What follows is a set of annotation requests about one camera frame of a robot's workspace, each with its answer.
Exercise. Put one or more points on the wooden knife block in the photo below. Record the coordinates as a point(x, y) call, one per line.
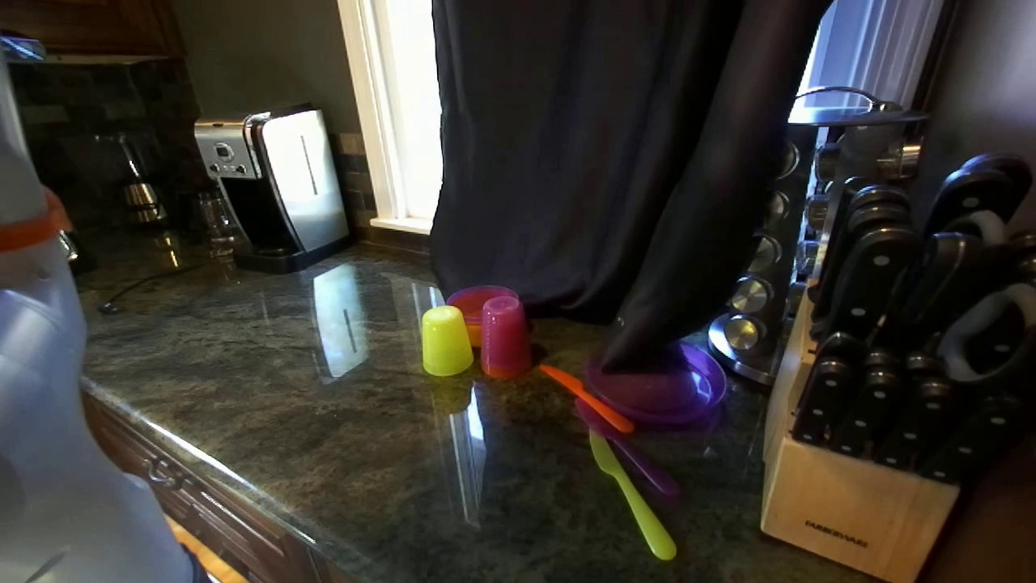
point(845, 509)

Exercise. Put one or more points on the yellow-green plastic knife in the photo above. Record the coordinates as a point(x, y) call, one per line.
point(651, 530)

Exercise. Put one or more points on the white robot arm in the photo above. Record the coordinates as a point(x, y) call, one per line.
point(67, 509)

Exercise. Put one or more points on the steel spice rack carousel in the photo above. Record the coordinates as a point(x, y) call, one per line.
point(833, 139)

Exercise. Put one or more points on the pink plastic bowl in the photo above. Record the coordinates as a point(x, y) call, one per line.
point(467, 303)

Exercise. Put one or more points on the magenta plastic cup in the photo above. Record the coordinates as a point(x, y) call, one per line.
point(507, 346)

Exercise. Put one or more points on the purple plastic spoon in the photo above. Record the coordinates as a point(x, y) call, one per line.
point(630, 455)

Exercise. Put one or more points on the dark grey curtain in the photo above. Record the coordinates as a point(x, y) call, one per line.
point(612, 161)

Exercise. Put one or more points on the orange-red plastic knife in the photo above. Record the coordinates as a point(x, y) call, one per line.
point(595, 403)

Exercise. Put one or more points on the white sheer curtain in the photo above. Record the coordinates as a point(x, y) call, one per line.
point(868, 53)

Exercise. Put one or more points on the yellow-green plastic cup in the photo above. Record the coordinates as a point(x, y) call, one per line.
point(444, 340)

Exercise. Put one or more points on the silver black coffee maker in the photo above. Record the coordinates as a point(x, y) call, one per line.
point(281, 179)

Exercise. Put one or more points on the white window frame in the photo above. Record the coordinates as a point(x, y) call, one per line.
point(389, 51)

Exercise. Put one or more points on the purple plastic plate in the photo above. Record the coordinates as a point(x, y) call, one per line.
point(675, 394)

